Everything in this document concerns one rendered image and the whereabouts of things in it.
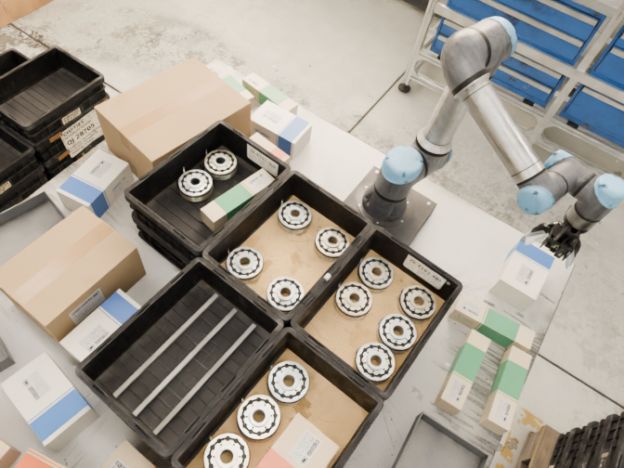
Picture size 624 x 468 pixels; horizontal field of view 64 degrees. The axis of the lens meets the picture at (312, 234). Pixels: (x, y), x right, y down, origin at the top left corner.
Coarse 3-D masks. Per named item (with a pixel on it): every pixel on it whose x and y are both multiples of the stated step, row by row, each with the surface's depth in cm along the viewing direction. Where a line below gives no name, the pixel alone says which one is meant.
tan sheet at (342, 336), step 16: (368, 256) 147; (352, 272) 144; (400, 272) 146; (400, 288) 143; (384, 304) 140; (416, 304) 141; (320, 320) 135; (336, 320) 135; (352, 320) 136; (368, 320) 136; (320, 336) 132; (336, 336) 133; (352, 336) 133; (368, 336) 134; (416, 336) 135; (336, 352) 131; (352, 352) 131; (384, 384) 127
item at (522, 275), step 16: (512, 256) 158; (528, 256) 159; (544, 256) 160; (512, 272) 155; (528, 272) 156; (544, 272) 156; (496, 288) 157; (512, 288) 153; (528, 288) 153; (512, 304) 158; (528, 304) 153
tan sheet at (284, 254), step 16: (272, 224) 150; (320, 224) 152; (256, 240) 146; (272, 240) 147; (288, 240) 147; (304, 240) 148; (352, 240) 150; (272, 256) 144; (288, 256) 144; (304, 256) 145; (272, 272) 141; (288, 272) 142; (304, 272) 142; (320, 272) 143; (256, 288) 138; (304, 288) 139
